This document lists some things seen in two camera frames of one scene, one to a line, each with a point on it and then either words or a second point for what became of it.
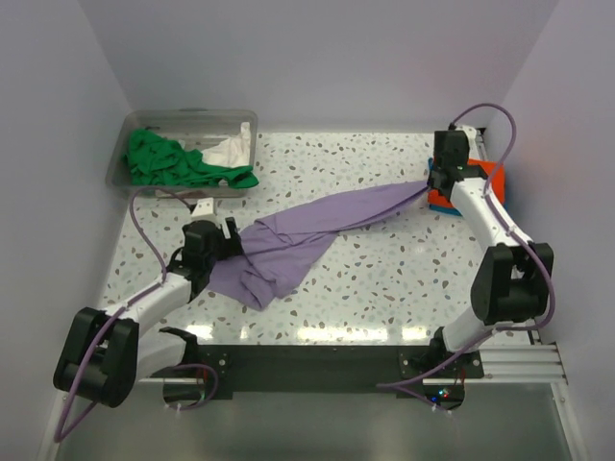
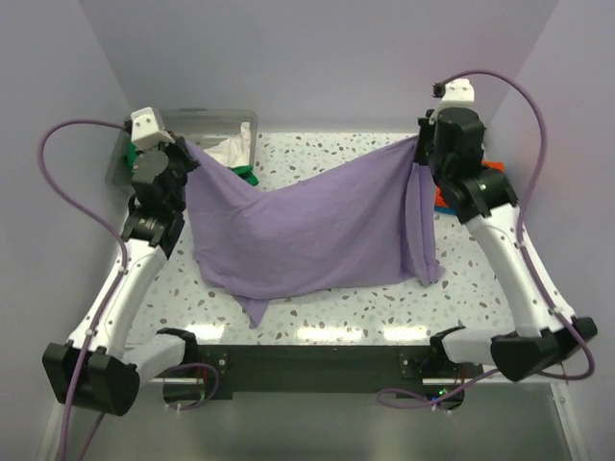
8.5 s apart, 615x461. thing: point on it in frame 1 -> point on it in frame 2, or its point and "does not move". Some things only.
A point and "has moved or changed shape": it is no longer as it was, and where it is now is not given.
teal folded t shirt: (442, 208) does not move
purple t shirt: (279, 252) has moved or changed shape
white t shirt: (233, 151) does not move
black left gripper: (230, 246) -> (179, 149)
